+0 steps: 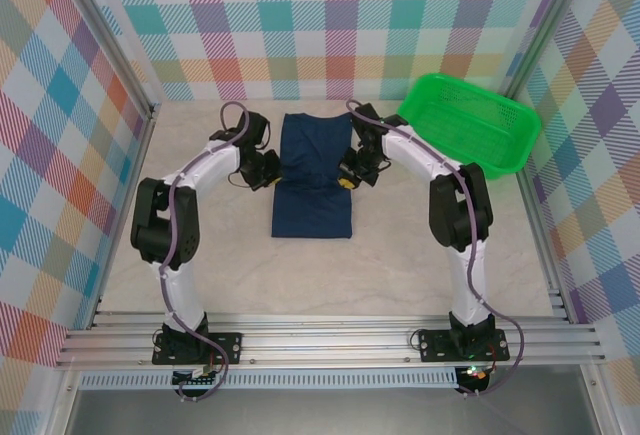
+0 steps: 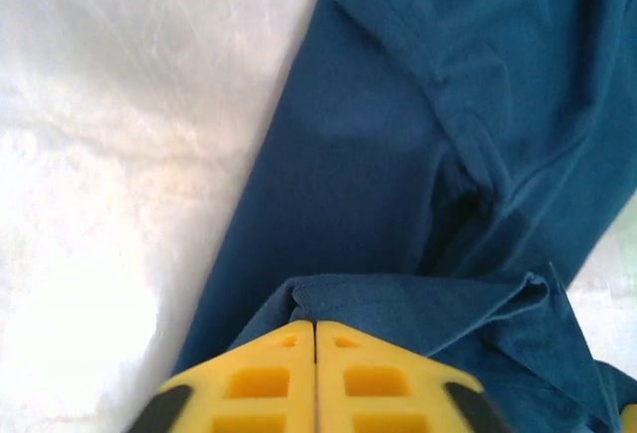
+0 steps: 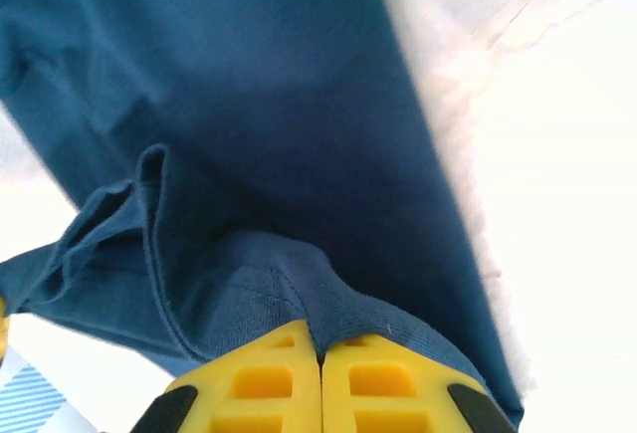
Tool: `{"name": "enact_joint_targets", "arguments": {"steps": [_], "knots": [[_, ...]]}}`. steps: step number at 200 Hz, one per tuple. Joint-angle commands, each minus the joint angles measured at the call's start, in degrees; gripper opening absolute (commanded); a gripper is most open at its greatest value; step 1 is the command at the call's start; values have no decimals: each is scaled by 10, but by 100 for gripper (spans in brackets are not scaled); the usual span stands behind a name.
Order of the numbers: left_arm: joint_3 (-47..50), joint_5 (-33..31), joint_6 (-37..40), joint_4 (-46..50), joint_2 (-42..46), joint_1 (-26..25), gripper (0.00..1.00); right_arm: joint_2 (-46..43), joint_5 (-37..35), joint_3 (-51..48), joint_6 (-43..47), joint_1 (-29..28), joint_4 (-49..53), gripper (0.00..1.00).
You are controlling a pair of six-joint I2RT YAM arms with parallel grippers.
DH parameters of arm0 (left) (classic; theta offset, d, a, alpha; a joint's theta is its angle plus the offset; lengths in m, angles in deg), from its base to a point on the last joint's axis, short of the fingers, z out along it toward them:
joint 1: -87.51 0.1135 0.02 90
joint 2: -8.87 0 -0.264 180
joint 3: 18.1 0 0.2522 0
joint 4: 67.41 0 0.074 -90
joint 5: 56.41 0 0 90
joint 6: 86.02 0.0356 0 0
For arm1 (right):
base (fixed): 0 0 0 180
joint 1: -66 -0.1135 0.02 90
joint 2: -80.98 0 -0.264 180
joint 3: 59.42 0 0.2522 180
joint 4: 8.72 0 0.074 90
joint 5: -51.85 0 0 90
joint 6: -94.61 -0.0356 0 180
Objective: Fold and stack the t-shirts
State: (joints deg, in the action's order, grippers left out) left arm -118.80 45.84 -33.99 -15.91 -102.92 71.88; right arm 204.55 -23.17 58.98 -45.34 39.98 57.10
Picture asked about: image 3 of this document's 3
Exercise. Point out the dark blue printed t-shirt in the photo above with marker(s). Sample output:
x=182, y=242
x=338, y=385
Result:
x=249, y=104

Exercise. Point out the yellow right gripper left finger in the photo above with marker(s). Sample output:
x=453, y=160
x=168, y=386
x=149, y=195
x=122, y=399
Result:
x=303, y=403

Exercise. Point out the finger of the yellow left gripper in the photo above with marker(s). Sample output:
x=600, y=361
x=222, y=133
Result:
x=2, y=323

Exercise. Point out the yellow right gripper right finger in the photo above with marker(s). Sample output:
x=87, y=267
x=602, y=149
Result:
x=338, y=403

